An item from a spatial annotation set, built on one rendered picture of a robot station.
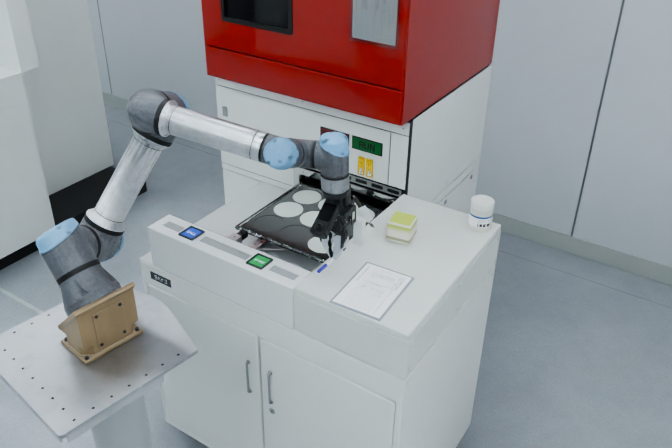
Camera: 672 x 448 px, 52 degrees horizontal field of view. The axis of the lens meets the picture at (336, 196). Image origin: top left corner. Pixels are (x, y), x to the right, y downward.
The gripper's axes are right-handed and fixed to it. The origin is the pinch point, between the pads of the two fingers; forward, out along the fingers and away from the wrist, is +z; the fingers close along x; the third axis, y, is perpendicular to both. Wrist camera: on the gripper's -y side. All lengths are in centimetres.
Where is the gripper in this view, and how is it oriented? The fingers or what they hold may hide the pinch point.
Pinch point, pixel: (332, 256)
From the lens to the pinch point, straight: 190.4
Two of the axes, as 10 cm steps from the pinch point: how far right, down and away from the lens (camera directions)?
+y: 5.4, -4.0, 7.4
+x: -8.4, -2.4, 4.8
